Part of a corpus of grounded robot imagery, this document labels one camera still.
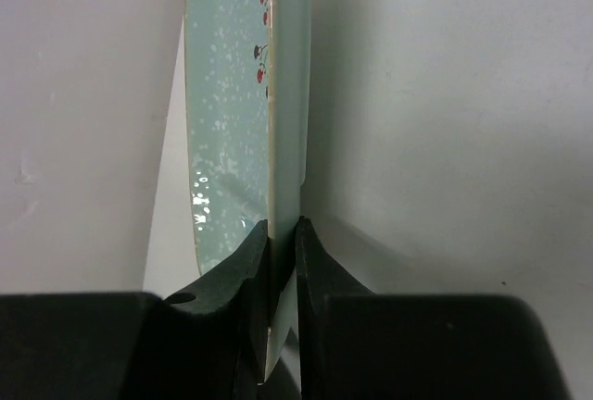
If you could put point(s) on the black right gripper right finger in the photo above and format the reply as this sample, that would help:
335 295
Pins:
318 278

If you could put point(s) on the light green rectangular plate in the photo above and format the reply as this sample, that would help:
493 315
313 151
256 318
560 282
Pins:
246 65

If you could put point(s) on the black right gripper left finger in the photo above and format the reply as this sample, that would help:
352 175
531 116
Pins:
220 350

